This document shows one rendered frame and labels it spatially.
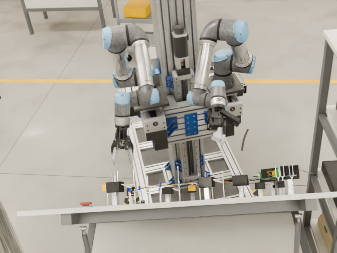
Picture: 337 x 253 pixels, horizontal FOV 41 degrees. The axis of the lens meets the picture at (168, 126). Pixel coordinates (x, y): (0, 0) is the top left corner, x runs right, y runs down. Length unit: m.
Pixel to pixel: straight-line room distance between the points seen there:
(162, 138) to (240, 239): 0.85
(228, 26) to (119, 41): 0.58
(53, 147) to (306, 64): 3.04
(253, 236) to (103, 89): 3.30
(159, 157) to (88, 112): 1.36
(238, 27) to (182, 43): 0.51
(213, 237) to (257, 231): 0.24
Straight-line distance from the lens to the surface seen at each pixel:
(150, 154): 3.97
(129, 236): 2.58
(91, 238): 2.62
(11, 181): 4.43
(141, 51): 2.39
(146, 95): 2.26
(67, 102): 5.29
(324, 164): 2.48
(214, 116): 2.24
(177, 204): 1.58
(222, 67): 2.89
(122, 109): 2.17
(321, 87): 2.20
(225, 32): 2.48
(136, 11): 5.59
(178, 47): 2.86
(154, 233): 2.56
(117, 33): 2.45
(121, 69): 2.69
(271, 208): 1.73
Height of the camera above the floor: 2.74
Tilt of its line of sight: 37 degrees down
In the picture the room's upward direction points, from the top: 7 degrees counter-clockwise
